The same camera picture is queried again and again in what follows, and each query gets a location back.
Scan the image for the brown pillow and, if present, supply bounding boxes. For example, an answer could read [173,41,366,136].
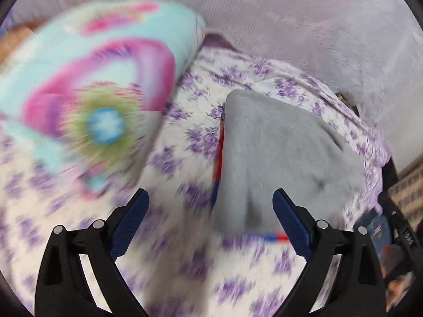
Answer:
[0,20,43,63]

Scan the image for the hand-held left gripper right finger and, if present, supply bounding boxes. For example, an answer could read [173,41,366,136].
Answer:
[272,188,387,317]

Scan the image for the purple floral bed sheet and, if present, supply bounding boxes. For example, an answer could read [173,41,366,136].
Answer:
[0,33,392,317]

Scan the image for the beige brick-pattern curtain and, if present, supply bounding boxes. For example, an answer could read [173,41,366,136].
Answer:
[388,160,423,222]

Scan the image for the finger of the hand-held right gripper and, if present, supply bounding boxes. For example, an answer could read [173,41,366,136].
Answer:
[378,192,408,230]

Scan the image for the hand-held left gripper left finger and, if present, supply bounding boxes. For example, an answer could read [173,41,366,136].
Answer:
[34,188,150,317]

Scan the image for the colourful floral pillow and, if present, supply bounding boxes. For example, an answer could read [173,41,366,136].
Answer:
[0,0,207,199]

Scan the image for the blue denim jeans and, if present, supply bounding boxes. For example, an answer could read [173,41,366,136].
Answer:
[358,209,394,251]

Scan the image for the grey fleece pants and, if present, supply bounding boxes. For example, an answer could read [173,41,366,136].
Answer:
[211,89,366,235]

